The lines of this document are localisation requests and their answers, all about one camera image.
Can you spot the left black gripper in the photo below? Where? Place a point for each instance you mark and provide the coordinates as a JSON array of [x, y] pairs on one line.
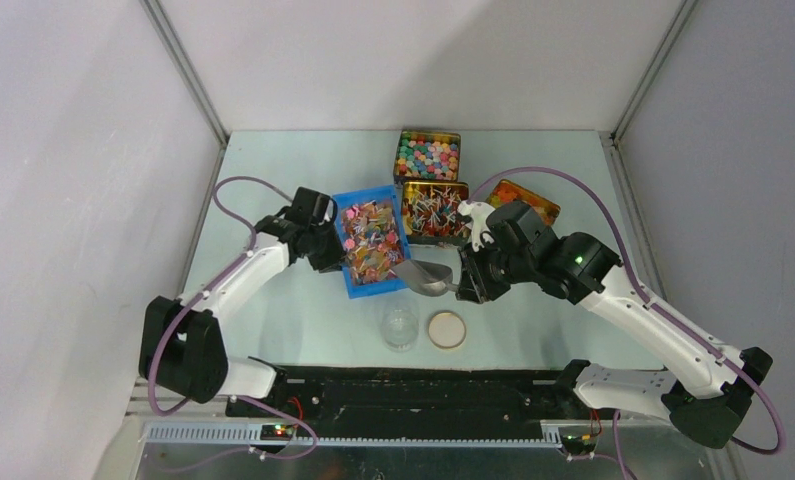
[[335, 259]]

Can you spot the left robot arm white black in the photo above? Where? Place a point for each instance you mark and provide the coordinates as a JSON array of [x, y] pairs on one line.
[[183, 348]]

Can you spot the clear plastic jar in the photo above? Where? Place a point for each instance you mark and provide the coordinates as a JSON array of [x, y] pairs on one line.
[[399, 327]]

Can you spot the blue plastic candy bin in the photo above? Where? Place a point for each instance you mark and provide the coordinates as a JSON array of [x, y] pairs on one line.
[[372, 236]]

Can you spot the tin of pastel candies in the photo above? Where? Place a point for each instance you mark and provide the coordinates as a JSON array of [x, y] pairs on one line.
[[427, 156]]

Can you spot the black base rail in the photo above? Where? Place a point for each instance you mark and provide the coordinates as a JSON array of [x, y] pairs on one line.
[[391, 401]]

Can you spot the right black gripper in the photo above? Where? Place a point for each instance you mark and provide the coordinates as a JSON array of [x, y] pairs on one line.
[[473, 284]]

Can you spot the metal scoop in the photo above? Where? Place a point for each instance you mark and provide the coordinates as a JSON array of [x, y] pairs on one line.
[[426, 278]]

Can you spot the tin of stick candies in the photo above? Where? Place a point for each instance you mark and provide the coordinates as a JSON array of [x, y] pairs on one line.
[[429, 211]]

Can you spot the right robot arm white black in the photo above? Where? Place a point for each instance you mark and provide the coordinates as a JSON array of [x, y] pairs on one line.
[[705, 387]]

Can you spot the tin of gummy candies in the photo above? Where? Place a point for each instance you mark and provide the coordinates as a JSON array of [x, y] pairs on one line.
[[507, 191]]

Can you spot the slotted cable duct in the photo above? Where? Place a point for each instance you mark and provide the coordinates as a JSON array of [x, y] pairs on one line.
[[263, 434]]

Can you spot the round gold jar lid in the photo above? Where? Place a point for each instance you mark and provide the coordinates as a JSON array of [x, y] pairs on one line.
[[446, 330]]

